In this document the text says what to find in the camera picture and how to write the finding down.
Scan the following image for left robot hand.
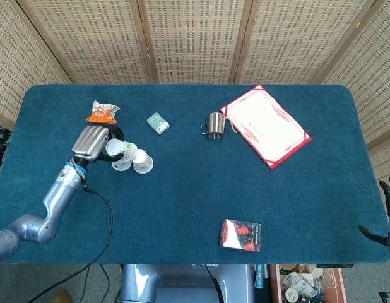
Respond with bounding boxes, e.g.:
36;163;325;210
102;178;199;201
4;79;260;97
71;125;126;170

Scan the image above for paper cup green blue flowers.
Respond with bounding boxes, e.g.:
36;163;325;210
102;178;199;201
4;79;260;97
105;138;138;160

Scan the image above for paper cup blue flower print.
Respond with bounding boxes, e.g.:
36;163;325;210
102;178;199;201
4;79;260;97
111;154;133;172

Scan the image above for paper cup green flower print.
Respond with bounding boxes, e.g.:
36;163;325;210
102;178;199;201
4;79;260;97
131;148;154;175

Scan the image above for orange snack bag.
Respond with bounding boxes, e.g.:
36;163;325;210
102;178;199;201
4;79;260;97
85;100;121;125

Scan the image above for green white tissue pack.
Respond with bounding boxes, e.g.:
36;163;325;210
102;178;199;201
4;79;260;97
146;112;170;135

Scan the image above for pink bin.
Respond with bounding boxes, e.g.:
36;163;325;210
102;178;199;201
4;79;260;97
269;264;348;303

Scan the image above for blue carpet table cover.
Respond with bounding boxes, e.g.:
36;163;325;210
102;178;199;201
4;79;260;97
0;83;390;265

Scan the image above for stainless steel mug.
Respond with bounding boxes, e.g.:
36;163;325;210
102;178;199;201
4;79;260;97
199;112;230;140

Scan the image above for red certificate folder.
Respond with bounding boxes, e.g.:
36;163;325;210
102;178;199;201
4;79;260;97
219;84;313;171

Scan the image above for woven wooden folding screen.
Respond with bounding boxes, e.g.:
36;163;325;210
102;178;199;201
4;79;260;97
0;0;390;184

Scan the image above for blue white bottle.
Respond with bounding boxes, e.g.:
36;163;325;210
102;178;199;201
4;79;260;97
254;264;266;290

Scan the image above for brown shoe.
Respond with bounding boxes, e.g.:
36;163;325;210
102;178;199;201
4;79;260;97
51;288;71;303

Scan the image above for red black packaged item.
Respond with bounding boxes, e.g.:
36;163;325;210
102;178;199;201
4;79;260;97
219;218;262;253

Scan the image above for grey blue robot torso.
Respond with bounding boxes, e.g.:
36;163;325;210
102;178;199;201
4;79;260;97
119;264;256;303

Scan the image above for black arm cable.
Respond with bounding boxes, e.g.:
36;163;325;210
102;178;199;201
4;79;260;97
26;186;114;303

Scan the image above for black torso cable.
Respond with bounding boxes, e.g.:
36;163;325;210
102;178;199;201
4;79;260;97
203;264;222;299

